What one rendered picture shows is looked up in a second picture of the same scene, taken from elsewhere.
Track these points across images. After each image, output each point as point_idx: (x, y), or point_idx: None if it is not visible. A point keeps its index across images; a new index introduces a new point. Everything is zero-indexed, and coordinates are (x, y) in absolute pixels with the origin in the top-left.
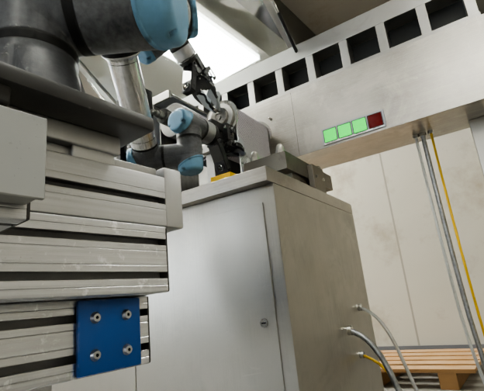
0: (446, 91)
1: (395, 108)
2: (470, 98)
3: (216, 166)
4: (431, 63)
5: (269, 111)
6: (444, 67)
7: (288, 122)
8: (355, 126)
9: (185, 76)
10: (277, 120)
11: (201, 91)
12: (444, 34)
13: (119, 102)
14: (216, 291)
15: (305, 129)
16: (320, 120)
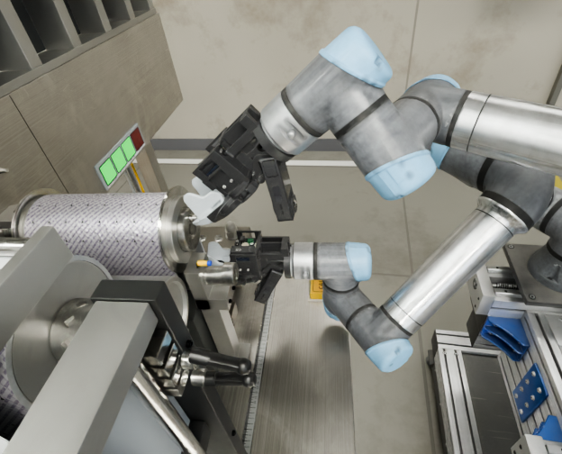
0: (162, 98)
1: (143, 120)
2: (173, 106)
3: (270, 295)
4: (148, 63)
5: None
6: (155, 71)
7: (40, 168)
8: (126, 150)
9: (285, 180)
10: (13, 169)
11: (222, 195)
12: (146, 28)
13: (467, 280)
14: None
15: (74, 173)
16: (86, 150)
